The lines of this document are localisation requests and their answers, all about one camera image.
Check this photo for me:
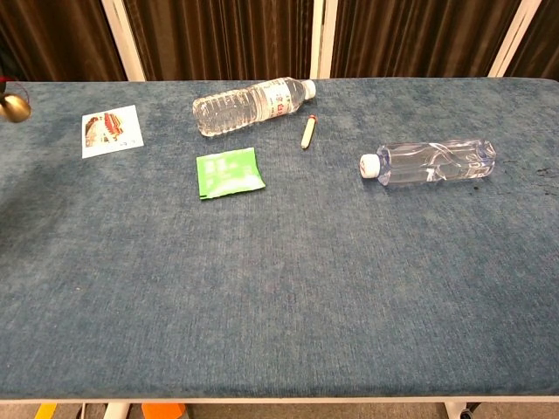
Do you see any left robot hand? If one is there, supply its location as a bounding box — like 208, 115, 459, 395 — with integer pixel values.
0, 45, 21, 84

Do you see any small gold bell red string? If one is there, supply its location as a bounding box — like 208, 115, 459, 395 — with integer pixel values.
0, 79, 33, 124

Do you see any brown curtain panel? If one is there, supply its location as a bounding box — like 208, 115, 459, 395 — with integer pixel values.
329, 0, 523, 79
0, 0, 128, 83
122, 0, 315, 82
505, 0, 559, 81

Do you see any white photo card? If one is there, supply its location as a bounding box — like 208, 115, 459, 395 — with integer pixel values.
81, 105, 145, 160

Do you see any labelled clear water bottle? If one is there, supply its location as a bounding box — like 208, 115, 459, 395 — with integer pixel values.
191, 76, 317, 138

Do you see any green sachet packet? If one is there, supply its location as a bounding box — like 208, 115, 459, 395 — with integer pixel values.
196, 147, 266, 201

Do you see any cream pencil with red cap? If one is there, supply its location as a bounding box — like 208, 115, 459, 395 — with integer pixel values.
300, 114, 318, 151

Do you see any blue fabric table cover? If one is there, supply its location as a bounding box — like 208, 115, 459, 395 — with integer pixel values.
0, 77, 559, 401

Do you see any orange block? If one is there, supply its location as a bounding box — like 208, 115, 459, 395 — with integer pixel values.
141, 402, 187, 419

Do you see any square unlabelled clear water bottle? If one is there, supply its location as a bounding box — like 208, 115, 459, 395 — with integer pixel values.
359, 139, 497, 189

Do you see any white screen frame post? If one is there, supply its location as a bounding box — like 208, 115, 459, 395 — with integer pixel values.
309, 0, 338, 80
487, 0, 542, 79
100, 0, 147, 83

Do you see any white table frame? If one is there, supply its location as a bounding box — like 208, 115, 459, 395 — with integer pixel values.
0, 395, 559, 419

